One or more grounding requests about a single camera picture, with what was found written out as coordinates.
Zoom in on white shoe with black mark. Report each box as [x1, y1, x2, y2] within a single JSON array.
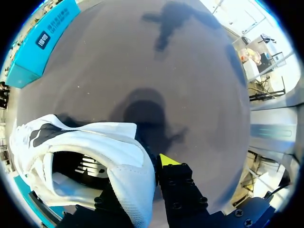
[[9, 114, 158, 228]]

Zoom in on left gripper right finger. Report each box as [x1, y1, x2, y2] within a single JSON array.
[[155, 153, 209, 220]]

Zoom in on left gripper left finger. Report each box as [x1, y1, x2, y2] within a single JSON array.
[[94, 182, 130, 216]]

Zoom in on black insole with white print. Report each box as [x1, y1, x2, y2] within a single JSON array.
[[52, 151, 110, 190]]

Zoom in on teal box with dark label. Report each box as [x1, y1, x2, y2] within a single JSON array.
[[5, 0, 81, 89]]

